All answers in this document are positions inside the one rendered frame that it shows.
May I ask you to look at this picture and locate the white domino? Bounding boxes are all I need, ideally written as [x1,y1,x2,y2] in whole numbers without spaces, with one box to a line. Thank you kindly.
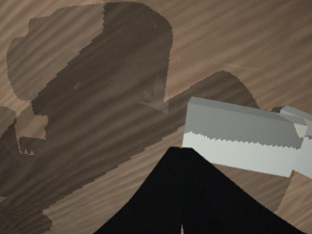
[183,96,307,178]
[280,106,312,179]

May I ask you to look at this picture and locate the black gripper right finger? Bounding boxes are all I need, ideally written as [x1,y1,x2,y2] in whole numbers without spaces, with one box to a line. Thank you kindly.
[182,147,307,234]

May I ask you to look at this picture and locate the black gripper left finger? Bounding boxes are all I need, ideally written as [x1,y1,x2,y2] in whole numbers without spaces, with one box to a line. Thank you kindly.
[92,147,186,234]

